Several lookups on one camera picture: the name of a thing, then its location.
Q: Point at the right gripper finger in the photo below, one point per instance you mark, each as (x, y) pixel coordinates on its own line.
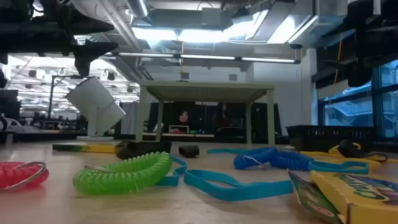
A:
(359, 76)
(363, 9)

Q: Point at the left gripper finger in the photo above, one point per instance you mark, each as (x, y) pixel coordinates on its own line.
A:
(93, 48)
(84, 26)

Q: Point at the black slotted plastic basket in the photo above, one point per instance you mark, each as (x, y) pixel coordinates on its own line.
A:
(326, 137)

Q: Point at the thin black rubber band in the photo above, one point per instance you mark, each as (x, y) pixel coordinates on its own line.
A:
(348, 147)

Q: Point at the blue rubber band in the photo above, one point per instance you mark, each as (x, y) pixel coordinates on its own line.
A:
(174, 180)
(236, 193)
(342, 171)
(220, 151)

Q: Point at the yellow Crayola crayon box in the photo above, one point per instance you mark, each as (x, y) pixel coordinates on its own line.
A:
(93, 148)
(357, 199)

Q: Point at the large wide black band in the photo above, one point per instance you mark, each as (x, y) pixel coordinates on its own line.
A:
(140, 149)

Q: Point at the small wide black band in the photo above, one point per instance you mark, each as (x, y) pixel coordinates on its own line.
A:
(189, 151)

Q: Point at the black metal stand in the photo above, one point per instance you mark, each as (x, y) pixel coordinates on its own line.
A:
(50, 99)

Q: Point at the black monitor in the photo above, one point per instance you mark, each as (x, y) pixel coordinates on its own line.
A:
(9, 105)

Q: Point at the black partition panels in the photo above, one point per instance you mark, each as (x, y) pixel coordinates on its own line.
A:
(267, 118)

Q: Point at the long ceiling tube light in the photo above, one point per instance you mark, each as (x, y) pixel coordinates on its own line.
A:
(205, 57)

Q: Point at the person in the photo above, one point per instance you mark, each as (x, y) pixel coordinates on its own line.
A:
(184, 119)
(221, 116)

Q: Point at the grey ceiling box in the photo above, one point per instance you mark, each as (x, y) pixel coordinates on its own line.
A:
(211, 17)

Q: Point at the black ceiling camera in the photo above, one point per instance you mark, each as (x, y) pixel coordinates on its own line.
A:
(296, 46)

